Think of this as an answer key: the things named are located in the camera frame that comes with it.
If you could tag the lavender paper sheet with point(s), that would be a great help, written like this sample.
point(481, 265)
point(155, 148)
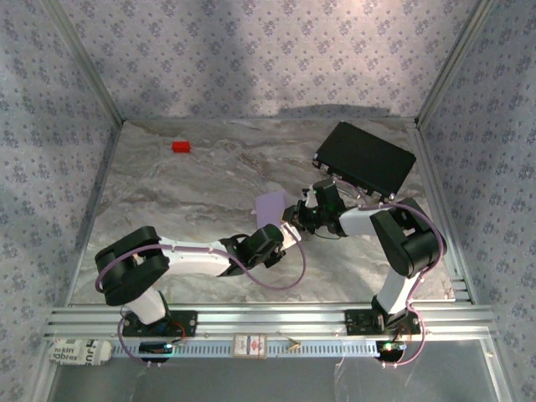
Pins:
point(270, 209)

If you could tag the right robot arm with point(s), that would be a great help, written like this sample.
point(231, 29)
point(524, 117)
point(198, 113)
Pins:
point(410, 247)

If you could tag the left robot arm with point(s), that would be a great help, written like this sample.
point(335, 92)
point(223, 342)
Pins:
point(130, 272)

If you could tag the black carrying case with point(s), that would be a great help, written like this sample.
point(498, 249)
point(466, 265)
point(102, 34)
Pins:
point(364, 155)

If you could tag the white printed card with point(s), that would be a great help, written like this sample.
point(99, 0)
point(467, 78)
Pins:
point(250, 346)

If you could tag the small red block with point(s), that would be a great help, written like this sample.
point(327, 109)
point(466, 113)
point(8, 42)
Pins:
point(181, 147)

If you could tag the printed paper label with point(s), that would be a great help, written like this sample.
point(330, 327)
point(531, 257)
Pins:
point(75, 352)

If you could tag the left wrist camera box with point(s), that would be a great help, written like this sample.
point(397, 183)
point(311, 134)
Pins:
point(291, 234)

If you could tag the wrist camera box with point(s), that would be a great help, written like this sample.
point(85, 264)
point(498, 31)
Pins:
point(310, 200)
point(291, 234)

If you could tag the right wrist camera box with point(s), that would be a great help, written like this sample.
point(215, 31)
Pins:
point(310, 200)

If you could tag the aluminium mounting rail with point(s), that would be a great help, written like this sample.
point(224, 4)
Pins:
point(272, 320)

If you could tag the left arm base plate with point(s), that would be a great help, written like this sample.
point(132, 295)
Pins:
point(184, 324)

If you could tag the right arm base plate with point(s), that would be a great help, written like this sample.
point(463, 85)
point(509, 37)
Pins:
point(356, 324)

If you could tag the aluminium side rail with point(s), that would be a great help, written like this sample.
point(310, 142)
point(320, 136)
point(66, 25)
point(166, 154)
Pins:
point(430, 167)
point(96, 201)

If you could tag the aluminium frame post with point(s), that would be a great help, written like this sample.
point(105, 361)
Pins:
point(87, 63)
point(454, 63)

